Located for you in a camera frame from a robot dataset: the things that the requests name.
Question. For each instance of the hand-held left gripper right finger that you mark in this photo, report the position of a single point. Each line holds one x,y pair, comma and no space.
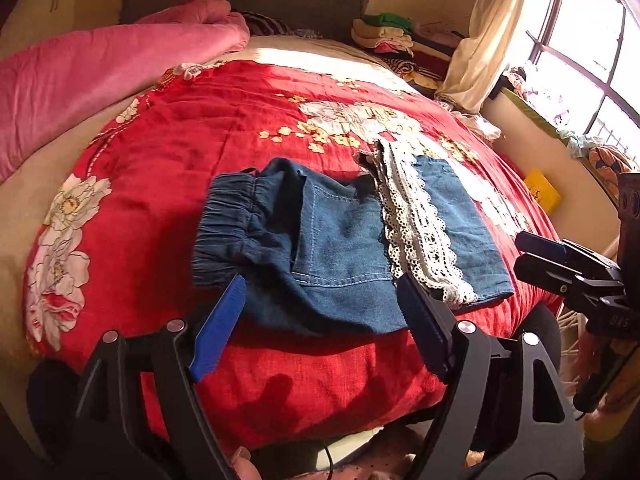
425,325

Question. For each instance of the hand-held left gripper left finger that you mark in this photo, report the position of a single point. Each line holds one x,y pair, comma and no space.
220,325

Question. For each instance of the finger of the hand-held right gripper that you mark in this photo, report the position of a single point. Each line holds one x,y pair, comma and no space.
542,247
542,275

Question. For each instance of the blue denim skirt lace hem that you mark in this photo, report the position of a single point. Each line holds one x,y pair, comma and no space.
335,250

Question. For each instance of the person's left hand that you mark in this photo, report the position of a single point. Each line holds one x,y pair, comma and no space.
246,467

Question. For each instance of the yellow box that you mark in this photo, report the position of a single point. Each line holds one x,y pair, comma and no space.
542,190

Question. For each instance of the colourful cloths on windowsill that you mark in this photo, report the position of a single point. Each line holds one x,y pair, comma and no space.
600,155

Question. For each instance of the red floral blanket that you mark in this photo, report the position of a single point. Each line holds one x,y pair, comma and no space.
200,125

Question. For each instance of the window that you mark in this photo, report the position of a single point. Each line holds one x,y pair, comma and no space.
590,35

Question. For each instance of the cream curtain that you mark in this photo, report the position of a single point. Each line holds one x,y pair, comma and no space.
490,35

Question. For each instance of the pile of folded clothes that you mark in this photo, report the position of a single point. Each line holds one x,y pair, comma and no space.
400,45

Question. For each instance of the pink quilt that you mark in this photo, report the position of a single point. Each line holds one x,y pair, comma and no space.
85,75

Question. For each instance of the dark striped cloth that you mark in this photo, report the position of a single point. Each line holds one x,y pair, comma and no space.
265,24

